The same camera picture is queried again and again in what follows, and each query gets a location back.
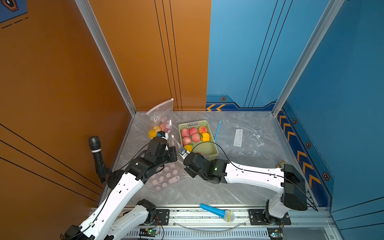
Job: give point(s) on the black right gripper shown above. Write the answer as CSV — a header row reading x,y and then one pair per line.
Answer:
x,y
188,169

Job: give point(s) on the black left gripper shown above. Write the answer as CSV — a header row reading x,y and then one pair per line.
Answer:
x,y
172,150

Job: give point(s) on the clear bag with pink dots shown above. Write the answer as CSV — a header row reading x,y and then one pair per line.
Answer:
x,y
169,176

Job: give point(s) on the large pink peach top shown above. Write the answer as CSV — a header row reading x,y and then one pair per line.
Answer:
x,y
185,132

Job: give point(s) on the large pink peach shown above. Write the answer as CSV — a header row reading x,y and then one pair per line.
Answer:
x,y
185,132
202,130

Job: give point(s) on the light green perforated basket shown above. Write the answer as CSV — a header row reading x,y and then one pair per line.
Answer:
x,y
207,149

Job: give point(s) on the pink peach front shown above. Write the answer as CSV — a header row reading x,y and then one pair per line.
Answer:
x,y
166,127

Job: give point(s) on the yellow peach with red spot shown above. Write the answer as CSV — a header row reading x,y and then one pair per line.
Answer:
x,y
157,129

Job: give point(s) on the clear zip-top bag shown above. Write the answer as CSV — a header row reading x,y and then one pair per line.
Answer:
x,y
161,113

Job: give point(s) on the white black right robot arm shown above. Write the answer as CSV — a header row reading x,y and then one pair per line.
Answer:
x,y
286,182

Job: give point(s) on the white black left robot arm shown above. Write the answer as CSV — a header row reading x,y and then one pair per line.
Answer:
x,y
105,223

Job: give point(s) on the pink peach behind top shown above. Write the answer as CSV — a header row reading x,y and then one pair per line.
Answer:
x,y
186,141

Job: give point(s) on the large pink peach right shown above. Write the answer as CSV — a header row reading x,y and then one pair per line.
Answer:
x,y
202,130

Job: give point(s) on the blue zip bag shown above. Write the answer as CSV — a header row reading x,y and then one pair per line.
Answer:
x,y
218,130

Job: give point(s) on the clear flat zip bag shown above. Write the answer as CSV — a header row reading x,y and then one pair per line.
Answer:
x,y
241,140

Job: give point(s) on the blue toy microphone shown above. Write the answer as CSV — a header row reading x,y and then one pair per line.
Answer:
x,y
227,215

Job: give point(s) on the black microphone on stand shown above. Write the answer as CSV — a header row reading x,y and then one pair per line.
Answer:
x,y
96,148

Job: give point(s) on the left green circuit board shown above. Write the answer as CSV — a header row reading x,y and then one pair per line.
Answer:
x,y
148,234

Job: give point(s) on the green circuit board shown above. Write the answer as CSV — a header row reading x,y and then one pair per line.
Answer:
x,y
275,234
148,234

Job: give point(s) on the small brass weight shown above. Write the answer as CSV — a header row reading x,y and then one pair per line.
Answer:
x,y
281,164

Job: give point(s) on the right green circuit board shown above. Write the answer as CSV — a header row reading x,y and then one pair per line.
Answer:
x,y
275,234

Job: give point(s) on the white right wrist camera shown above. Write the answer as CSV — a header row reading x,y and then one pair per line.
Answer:
x,y
183,152

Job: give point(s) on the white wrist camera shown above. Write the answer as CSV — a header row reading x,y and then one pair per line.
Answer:
x,y
163,135
183,152

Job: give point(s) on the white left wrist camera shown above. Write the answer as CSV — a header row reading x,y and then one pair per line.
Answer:
x,y
163,135

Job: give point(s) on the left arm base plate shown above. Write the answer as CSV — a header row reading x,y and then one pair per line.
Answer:
x,y
161,216

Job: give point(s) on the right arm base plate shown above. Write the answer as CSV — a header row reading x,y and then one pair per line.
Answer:
x,y
259,217

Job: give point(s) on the aluminium corner post left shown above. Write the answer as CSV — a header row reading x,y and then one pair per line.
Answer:
x,y
104,49

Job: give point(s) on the aluminium corner post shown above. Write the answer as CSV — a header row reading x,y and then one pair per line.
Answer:
x,y
104,49
325,21

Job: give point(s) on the aluminium corner post right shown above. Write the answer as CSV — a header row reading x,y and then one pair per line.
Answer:
x,y
325,21

